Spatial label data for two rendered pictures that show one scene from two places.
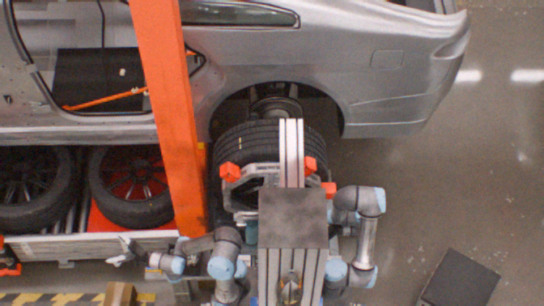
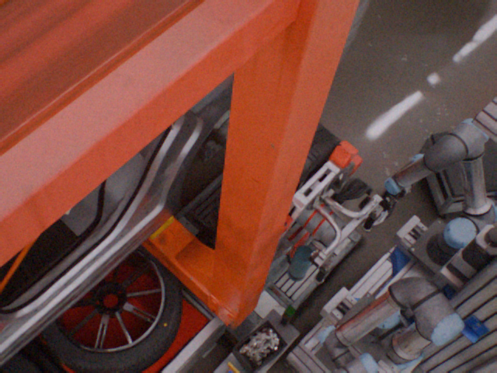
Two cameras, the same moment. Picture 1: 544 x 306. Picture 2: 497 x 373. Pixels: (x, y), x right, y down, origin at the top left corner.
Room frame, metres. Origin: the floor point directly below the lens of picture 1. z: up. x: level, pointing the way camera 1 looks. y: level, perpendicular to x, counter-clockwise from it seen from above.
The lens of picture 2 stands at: (1.46, 1.19, 3.53)
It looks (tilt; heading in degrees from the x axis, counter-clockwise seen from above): 63 degrees down; 306
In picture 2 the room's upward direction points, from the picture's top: 10 degrees clockwise
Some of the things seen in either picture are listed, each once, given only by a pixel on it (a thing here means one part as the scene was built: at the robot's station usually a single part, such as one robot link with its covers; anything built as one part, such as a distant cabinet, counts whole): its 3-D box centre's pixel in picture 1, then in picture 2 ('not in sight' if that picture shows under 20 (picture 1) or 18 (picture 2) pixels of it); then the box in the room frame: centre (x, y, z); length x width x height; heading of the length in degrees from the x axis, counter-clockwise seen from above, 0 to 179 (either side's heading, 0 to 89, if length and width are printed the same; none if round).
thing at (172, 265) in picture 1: (172, 264); (359, 369); (1.39, 0.45, 1.21); 0.11 x 0.08 x 0.09; 76
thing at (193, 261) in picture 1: (184, 259); (259, 348); (1.74, 0.49, 0.51); 0.20 x 0.14 x 0.13; 84
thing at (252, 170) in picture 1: (271, 193); (306, 209); (2.00, -0.01, 0.85); 0.54 x 0.07 x 0.54; 93
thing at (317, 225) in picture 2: not in sight; (318, 220); (1.93, -0.02, 0.85); 0.21 x 0.14 x 0.14; 3
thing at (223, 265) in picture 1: (226, 279); (418, 333); (1.33, 0.20, 1.19); 0.15 x 0.12 x 0.55; 166
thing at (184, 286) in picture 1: (180, 281); not in sight; (1.74, 0.54, 0.21); 0.10 x 0.10 x 0.42; 3
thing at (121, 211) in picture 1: (142, 176); (112, 303); (2.38, 0.82, 0.39); 0.66 x 0.66 x 0.24
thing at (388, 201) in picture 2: (330, 228); (390, 197); (1.78, -0.33, 0.86); 0.12 x 0.08 x 0.09; 93
